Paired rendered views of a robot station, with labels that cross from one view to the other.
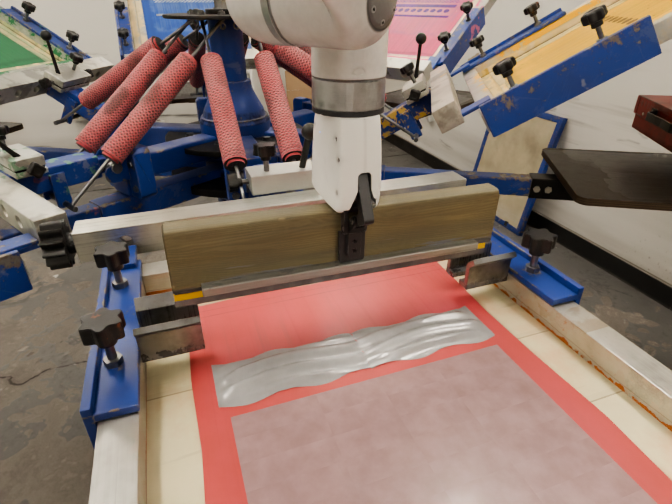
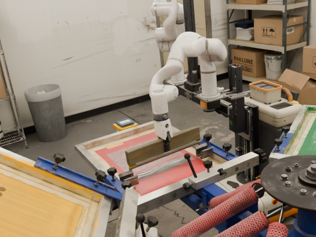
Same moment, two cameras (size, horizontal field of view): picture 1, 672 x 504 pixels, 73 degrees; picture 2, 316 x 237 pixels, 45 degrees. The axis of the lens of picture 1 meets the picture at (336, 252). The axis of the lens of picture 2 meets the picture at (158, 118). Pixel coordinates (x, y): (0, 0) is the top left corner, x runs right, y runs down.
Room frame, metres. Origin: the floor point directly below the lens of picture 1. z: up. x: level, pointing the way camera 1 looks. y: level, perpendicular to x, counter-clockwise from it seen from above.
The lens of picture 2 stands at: (2.16, -0.25, 1.90)
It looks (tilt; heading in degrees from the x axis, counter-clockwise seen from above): 21 degrees down; 172
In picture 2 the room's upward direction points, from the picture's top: 7 degrees counter-clockwise
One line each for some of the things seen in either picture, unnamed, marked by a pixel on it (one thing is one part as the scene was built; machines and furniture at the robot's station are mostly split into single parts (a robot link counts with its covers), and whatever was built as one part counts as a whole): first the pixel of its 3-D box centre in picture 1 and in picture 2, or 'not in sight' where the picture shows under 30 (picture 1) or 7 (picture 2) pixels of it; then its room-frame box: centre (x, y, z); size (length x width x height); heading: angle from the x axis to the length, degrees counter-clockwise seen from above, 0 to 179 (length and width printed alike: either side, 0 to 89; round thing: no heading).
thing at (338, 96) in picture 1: (345, 89); (161, 114); (0.49, -0.01, 1.26); 0.09 x 0.07 x 0.03; 20
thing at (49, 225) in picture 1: (67, 243); (257, 156); (0.62, 0.41, 1.02); 0.07 x 0.06 x 0.07; 20
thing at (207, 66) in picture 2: not in sight; (209, 58); (-0.03, 0.39, 1.37); 0.13 x 0.10 x 0.16; 53
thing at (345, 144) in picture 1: (347, 149); (162, 126); (0.49, -0.01, 1.20); 0.10 x 0.07 x 0.11; 20
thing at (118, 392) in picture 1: (122, 336); (217, 154); (0.45, 0.27, 0.98); 0.30 x 0.05 x 0.07; 20
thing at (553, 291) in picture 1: (494, 259); (121, 192); (0.64, -0.26, 0.98); 0.30 x 0.05 x 0.07; 20
